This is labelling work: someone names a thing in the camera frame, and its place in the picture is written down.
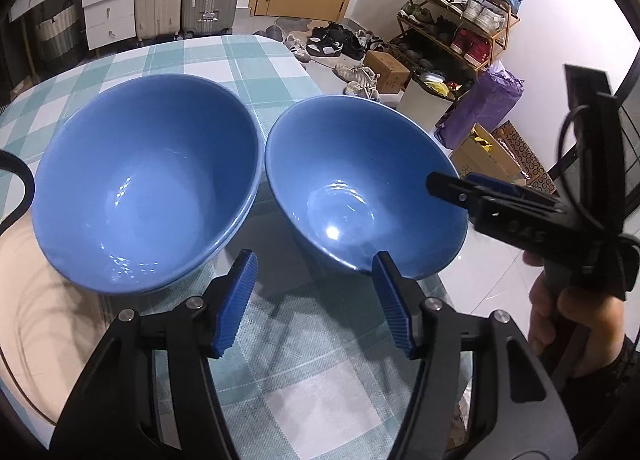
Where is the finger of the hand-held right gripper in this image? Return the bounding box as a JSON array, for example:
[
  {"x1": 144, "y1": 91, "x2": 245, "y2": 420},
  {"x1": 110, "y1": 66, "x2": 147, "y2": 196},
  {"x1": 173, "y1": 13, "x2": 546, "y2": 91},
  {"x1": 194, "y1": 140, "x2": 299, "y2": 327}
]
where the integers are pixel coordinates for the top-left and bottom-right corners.
[
  {"x1": 465, "y1": 173, "x2": 563, "y2": 205},
  {"x1": 426, "y1": 172, "x2": 501, "y2": 213}
]

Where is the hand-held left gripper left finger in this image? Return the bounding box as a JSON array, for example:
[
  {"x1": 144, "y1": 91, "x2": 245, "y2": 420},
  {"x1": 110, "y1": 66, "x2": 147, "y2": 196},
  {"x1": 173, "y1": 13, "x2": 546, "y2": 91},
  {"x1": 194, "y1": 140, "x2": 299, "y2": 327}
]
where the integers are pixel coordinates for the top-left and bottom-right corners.
[{"x1": 50, "y1": 249, "x2": 259, "y2": 460}]

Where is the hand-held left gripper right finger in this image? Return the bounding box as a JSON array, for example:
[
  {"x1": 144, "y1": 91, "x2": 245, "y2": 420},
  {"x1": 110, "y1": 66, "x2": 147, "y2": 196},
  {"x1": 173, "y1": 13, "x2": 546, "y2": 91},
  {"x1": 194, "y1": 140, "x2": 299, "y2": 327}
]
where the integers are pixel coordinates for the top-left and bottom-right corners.
[{"x1": 371, "y1": 250, "x2": 576, "y2": 460}]

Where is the cream round plate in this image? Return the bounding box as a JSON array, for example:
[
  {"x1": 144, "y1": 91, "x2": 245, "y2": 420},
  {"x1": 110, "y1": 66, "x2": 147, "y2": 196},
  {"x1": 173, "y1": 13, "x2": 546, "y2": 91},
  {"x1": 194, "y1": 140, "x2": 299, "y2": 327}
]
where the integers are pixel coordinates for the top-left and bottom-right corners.
[{"x1": 0, "y1": 217, "x2": 118, "y2": 428}]

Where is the person's right forearm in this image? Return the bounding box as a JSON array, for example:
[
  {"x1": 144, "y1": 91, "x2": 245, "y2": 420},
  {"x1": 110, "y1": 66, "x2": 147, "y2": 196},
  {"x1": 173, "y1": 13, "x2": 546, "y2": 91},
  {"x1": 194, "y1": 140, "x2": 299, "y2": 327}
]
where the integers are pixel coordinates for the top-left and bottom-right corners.
[{"x1": 565, "y1": 335, "x2": 640, "y2": 446}]

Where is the person's right hand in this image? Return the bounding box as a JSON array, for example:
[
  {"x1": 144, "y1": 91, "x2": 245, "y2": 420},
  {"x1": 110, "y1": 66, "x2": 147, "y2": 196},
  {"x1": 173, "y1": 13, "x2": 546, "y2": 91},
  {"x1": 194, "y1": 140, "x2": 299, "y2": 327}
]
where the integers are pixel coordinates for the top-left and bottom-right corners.
[{"x1": 527, "y1": 275, "x2": 626, "y2": 377}]

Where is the patterned cardboard box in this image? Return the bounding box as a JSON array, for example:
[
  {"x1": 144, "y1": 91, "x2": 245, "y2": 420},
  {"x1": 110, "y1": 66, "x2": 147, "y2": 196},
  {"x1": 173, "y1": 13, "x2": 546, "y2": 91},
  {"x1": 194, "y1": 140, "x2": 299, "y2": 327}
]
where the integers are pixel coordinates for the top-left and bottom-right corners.
[{"x1": 492, "y1": 121, "x2": 559, "y2": 197}]

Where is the open cardboard box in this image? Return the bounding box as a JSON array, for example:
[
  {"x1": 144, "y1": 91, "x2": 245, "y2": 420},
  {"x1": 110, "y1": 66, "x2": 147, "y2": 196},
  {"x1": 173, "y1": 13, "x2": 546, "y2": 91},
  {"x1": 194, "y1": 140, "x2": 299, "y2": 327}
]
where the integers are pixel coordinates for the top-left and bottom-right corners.
[{"x1": 450, "y1": 123, "x2": 523, "y2": 187}]

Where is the purple bag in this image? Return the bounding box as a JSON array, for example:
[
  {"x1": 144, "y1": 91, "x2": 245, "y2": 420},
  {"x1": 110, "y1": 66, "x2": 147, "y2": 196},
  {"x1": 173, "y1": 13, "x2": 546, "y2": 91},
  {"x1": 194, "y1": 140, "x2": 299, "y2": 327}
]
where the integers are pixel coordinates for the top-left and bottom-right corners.
[{"x1": 434, "y1": 64, "x2": 525, "y2": 151}]

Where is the white trash bin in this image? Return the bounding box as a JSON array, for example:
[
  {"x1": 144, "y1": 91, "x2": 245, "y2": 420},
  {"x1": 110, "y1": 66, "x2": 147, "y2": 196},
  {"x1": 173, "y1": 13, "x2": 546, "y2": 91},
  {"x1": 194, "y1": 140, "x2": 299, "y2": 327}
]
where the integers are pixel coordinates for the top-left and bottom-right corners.
[{"x1": 399, "y1": 70, "x2": 458, "y2": 133}]

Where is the teal checked tablecloth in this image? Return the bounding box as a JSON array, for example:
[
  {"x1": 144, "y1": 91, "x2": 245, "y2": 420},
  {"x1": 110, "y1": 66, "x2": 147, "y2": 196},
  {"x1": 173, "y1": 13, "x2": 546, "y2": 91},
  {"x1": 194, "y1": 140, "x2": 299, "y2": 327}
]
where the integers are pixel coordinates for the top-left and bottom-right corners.
[{"x1": 0, "y1": 34, "x2": 476, "y2": 460}]

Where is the brown cardboard box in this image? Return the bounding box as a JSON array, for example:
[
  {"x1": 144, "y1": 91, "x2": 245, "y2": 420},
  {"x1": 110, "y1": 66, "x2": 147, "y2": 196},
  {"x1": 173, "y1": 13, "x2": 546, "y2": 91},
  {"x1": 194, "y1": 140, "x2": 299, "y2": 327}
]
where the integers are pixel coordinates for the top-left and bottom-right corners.
[{"x1": 364, "y1": 50, "x2": 412, "y2": 93}]

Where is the wooden shoe rack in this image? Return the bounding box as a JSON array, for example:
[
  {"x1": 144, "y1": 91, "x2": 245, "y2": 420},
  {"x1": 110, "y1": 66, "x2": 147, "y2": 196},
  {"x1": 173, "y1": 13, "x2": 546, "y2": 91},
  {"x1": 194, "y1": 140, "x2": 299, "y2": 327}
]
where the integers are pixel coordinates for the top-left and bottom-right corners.
[{"x1": 397, "y1": 0, "x2": 521, "y2": 86}]

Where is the pile of loose shoes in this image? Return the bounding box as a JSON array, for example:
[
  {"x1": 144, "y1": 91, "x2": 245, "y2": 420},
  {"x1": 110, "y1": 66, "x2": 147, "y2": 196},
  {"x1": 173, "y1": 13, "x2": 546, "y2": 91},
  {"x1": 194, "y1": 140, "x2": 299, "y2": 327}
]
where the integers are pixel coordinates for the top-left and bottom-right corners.
[{"x1": 282, "y1": 22, "x2": 397, "y2": 101}]

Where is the grey doormat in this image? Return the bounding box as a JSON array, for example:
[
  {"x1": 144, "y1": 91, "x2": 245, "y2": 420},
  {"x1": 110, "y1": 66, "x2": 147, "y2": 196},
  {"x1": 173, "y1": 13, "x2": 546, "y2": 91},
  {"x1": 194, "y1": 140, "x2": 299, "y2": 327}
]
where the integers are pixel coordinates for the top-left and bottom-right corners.
[{"x1": 252, "y1": 16, "x2": 314, "y2": 39}]

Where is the woven laundry basket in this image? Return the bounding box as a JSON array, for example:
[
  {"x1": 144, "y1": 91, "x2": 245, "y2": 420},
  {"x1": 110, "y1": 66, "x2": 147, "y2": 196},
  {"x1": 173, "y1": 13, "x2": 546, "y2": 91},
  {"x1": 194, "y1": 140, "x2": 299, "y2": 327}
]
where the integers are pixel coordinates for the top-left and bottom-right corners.
[{"x1": 32, "y1": 2, "x2": 83, "y2": 60}]

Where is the white dressing table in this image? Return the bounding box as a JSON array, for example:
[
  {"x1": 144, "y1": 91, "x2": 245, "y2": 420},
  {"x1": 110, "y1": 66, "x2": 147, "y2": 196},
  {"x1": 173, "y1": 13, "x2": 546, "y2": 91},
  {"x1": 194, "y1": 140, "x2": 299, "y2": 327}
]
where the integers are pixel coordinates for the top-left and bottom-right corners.
[{"x1": 7, "y1": 0, "x2": 137, "y2": 53}]

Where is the black cable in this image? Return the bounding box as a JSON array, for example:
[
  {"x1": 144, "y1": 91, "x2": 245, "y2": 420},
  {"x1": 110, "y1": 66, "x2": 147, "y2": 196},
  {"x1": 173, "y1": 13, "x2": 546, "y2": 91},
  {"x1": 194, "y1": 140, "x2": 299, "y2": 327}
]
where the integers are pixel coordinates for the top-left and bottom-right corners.
[{"x1": 0, "y1": 150, "x2": 37, "y2": 235}]

